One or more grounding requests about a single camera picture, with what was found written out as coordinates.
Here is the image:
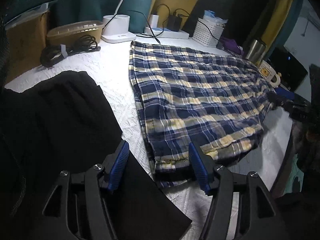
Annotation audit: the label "purple cloth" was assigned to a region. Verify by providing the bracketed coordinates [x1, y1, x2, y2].
[220, 37, 244, 55]

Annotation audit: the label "cardboard box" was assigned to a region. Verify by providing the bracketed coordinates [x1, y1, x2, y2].
[5, 4, 50, 80]

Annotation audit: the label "cream bear mug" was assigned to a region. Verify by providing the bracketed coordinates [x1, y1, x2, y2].
[257, 64, 282, 88]

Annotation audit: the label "teal curtain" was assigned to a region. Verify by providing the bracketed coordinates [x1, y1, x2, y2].
[54, 0, 160, 33]

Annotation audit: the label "black adapter cable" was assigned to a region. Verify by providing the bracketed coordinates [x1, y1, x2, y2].
[129, 9, 220, 45]

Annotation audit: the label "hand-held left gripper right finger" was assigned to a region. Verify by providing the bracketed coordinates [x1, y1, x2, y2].
[188, 142, 280, 240]

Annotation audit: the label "plaid pants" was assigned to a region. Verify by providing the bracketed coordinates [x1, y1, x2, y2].
[129, 41, 277, 188]

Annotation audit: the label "black folded cloth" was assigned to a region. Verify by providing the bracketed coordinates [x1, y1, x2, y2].
[0, 71, 193, 240]

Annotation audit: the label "brown lidded food container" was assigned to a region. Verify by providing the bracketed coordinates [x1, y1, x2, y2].
[46, 20, 104, 47]

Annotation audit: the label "white textured tablecloth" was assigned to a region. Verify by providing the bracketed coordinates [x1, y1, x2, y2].
[5, 36, 293, 240]

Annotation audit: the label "black power adapter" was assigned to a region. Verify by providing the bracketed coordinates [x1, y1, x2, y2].
[167, 15, 182, 32]

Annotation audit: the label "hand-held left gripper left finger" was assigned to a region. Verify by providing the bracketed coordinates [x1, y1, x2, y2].
[42, 140, 130, 240]

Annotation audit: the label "white desk lamp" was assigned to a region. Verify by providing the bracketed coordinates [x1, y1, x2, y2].
[101, 0, 137, 43]

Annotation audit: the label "steel tumbler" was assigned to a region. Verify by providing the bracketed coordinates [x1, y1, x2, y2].
[245, 39, 267, 64]

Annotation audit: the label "white perforated basket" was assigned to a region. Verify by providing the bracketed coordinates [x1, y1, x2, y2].
[192, 17, 224, 47]

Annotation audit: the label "white power strip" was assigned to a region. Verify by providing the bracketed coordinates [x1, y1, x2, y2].
[144, 26, 189, 40]

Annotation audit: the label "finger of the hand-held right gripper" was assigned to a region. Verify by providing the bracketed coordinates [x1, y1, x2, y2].
[267, 87, 297, 110]

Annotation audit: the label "black monitor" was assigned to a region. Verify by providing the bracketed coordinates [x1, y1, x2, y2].
[267, 46, 308, 90]

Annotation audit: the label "blue plastic bag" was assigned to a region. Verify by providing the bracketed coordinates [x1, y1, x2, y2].
[202, 10, 228, 27]

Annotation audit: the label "coiled black cable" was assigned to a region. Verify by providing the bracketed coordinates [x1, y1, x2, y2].
[40, 35, 100, 68]

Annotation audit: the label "black charger cable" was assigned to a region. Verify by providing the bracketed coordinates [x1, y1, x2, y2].
[104, 4, 172, 30]

